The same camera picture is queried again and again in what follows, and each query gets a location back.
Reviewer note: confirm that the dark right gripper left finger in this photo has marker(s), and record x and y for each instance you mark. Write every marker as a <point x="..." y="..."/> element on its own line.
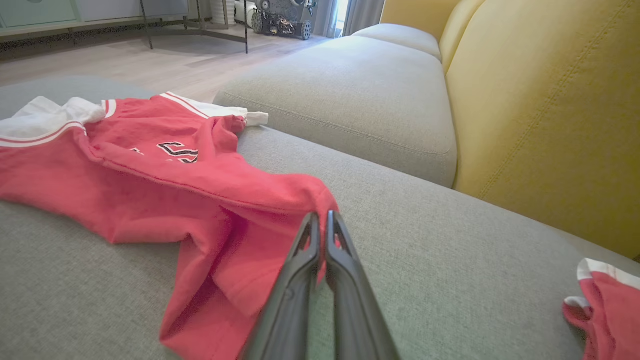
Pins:
<point x="295" y="300"/>

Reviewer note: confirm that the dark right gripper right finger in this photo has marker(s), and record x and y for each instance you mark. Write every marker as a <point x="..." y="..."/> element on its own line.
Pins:
<point x="355" y="310"/>

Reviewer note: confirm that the red jersey with white sleeves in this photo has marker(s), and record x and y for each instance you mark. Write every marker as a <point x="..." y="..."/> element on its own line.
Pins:
<point x="150" y="200"/>

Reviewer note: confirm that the grey sofa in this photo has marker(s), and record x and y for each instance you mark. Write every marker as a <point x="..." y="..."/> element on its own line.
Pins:
<point x="450" y="260"/>

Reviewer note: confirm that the large grey sofa seat cushion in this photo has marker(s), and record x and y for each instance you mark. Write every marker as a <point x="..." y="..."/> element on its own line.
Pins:
<point x="360" y="95"/>

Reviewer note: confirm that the red shorts with white trim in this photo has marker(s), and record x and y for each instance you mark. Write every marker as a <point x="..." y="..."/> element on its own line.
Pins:
<point x="615" y="315"/>

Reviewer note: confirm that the small grey sofa seat cushion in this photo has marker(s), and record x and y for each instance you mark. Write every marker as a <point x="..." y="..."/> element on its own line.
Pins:
<point x="400" y="37"/>

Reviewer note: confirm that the table with black metal legs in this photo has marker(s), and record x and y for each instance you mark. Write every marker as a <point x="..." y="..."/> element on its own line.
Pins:
<point x="246" y="25"/>

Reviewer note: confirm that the large yellow sofa back cushion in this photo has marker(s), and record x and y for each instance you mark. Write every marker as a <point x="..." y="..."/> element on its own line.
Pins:
<point x="550" y="110"/>

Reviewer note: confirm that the black wheeled robot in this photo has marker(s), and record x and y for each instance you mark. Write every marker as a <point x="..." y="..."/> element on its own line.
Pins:
<point x="282" y="20"/>

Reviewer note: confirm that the narrow grey curtain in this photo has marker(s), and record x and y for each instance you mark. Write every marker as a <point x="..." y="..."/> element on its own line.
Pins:
<point x="324" y="15"/>

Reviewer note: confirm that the white cylinder appliance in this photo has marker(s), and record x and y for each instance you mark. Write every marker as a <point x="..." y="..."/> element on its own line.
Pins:
<point x="245" y="12"/>

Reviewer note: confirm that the wide grey curtain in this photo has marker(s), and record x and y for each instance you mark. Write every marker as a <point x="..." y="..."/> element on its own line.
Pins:
<point x="365" y="12"/>

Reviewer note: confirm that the narrow yellow sofa back cushion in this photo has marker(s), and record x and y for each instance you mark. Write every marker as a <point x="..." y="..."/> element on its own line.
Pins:
<point x="457" y="30"/>

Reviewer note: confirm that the white ribbed round object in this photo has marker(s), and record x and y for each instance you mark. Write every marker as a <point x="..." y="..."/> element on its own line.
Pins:
<point x="222" y="10"/>

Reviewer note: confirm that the yellow sofa end back cushion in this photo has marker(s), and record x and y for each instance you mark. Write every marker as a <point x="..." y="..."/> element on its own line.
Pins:
<point x="415" y="12"/>

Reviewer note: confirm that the pale low cabinet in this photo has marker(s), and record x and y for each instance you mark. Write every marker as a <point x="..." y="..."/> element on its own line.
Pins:
<point x="75" y="10"/>

